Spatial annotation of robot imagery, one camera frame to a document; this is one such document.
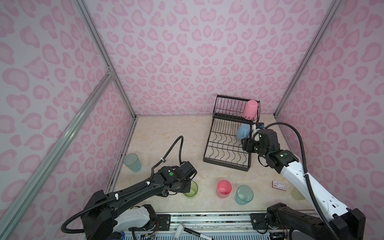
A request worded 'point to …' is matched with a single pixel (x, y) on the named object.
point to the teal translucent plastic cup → (244, 194)
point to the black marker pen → (181, 229)
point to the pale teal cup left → (132, 161)
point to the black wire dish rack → (223, 147)
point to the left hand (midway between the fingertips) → (187, 187)
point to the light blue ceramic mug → (243, 131)
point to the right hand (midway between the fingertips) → (247, 140)
